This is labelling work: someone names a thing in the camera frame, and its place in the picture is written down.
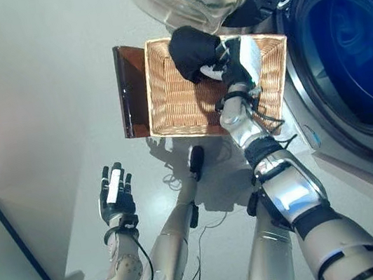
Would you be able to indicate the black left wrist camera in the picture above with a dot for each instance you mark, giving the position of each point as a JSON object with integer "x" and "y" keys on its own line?
{"x": 131, "y": 222}

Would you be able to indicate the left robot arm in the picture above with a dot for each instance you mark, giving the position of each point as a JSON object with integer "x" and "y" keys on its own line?
{"x": 128, "y": 263}

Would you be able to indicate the black garment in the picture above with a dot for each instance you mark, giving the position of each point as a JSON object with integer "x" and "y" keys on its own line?
{"x": 193, "y": 50}

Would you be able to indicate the silver front-load washing machine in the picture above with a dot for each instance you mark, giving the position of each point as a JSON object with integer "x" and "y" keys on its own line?
{"x": 298, "y": 94}

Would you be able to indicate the wicker laundry basket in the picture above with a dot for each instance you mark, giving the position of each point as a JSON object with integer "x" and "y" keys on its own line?
{"x": 181, "y": 105}

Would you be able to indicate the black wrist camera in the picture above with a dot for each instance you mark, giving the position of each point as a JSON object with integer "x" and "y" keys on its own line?
{"x": 220, "y": 104}
{"x": 131, "y": 222}

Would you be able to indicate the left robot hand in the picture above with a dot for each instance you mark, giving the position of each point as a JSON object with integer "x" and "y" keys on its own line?
{"x": 117, "y": 207}

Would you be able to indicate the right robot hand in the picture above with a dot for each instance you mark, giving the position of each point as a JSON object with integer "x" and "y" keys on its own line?
{"x": 245, "y": 63}

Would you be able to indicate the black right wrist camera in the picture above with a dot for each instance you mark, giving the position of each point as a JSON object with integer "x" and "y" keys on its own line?
{"x": 220, "y": 104}

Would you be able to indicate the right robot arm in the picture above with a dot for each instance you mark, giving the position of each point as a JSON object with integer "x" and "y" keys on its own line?
{"x": 287, "y": 195}

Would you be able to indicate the small white blue sticker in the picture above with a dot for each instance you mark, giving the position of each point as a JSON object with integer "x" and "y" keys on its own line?
{"x": 316, "y": 140}

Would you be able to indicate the left robot leg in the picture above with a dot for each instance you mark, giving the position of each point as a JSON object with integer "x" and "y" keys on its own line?
{"x": 168, "y": 249}

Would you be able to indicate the right robot leg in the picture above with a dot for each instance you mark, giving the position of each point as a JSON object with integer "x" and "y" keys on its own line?
{"x": 268, "y": 255}

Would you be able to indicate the robot leg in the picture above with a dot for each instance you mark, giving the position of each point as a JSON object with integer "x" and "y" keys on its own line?
{"x": 268, "y": 255}
{"x": 168, "y": 249}

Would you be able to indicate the black baseboard strip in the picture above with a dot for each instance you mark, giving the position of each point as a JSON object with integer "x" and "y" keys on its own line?
{"x": 22, "y": 246}

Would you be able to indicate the brown translucent basket lid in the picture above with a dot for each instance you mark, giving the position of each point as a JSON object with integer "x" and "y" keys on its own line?
{"x": 133, "y": 95}

